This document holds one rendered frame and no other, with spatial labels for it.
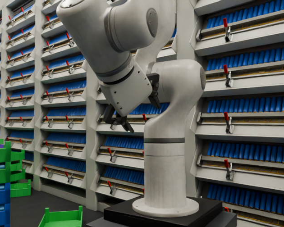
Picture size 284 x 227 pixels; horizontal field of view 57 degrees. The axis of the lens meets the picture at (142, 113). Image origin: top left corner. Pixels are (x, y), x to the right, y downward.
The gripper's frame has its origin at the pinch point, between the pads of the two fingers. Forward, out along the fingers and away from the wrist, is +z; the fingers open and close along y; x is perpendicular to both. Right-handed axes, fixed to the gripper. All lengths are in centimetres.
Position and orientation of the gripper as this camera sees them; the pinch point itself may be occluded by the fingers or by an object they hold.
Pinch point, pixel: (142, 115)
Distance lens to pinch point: 65.4
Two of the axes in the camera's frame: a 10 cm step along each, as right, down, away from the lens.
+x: 6.1, 4.3, -6.7
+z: 3.5, 6.2, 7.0
